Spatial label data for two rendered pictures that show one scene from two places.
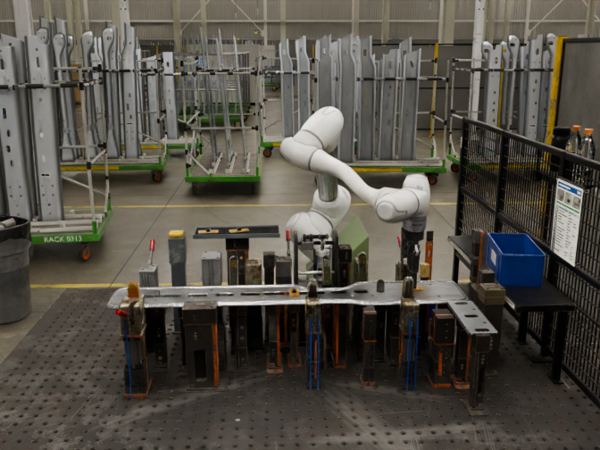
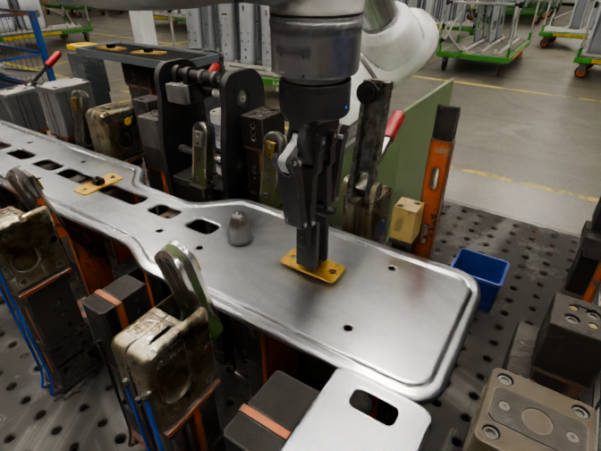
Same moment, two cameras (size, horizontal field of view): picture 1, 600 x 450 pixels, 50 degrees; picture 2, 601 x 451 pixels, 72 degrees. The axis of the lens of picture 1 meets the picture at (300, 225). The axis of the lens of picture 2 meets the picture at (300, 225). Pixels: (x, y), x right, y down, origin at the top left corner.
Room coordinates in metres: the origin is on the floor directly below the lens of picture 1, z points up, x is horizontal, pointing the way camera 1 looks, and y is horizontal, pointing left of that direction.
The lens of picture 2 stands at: (2.04, -0.69, 1.35)
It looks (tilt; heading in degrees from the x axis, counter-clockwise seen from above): 32 degrees down; 36
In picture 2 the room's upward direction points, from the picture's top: straight up
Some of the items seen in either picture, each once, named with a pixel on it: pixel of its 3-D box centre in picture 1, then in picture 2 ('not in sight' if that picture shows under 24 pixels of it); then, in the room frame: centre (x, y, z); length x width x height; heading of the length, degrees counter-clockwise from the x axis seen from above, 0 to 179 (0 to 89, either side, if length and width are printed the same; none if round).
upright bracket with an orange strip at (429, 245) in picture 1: (427, 287); (419, 264); (2.57, -0.53, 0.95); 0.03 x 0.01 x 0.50; 93
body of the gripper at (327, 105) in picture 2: (413, 240); (314, 119); (2.41, -0.44, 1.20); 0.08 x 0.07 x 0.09; 3
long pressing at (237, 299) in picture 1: (288, 295); (89, 185); (2.38, 0.04, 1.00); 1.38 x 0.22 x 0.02; 93
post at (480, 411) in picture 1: (478, 370); not in sight; (2.04, -0.62, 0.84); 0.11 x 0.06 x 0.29; 3
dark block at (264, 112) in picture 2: (344, 293); (267, 210); (2.61, -0.19, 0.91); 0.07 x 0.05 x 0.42; 3
